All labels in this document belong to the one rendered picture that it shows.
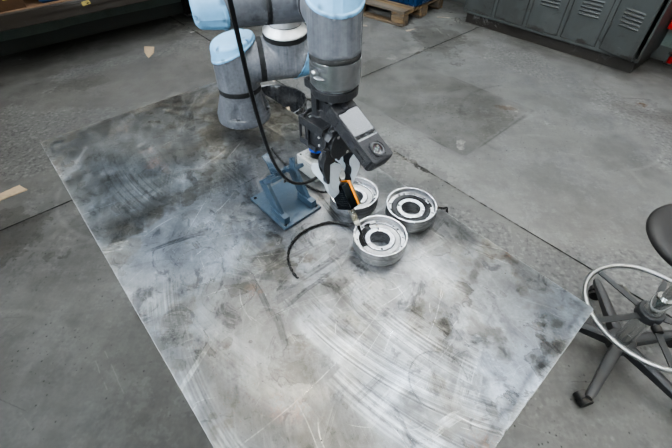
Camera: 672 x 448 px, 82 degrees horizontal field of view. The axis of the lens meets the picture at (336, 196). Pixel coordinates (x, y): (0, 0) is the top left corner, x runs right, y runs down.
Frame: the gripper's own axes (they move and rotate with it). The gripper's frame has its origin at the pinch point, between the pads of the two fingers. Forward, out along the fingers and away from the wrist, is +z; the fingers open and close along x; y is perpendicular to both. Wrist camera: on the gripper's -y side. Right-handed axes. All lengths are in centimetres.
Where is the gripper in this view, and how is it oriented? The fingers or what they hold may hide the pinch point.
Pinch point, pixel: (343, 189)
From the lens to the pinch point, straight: 70.5
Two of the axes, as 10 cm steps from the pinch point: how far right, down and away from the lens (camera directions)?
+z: 0.0, 7.3, 6.9
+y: -6.8, -5.0, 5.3
